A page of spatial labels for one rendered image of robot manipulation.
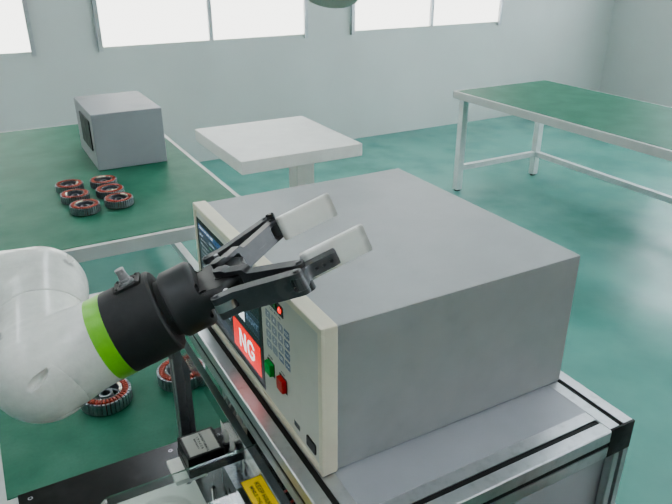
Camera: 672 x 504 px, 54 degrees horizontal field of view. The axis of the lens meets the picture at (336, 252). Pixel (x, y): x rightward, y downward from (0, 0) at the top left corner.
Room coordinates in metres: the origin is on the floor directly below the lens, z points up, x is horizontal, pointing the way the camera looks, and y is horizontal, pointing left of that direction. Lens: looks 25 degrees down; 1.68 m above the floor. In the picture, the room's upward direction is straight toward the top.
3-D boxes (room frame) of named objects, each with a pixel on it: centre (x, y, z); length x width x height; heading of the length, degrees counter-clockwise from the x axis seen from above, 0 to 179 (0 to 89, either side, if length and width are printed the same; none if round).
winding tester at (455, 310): (0.87, -0.05, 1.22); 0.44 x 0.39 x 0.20; 29
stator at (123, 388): (1.20, 0.52, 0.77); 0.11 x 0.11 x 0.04
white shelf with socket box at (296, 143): (1.80, 0.17, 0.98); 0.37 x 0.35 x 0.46; 29
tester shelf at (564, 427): (0.88, -0.04, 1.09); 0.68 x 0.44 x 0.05; 29
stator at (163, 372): (1.28, 0.37, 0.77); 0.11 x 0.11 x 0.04
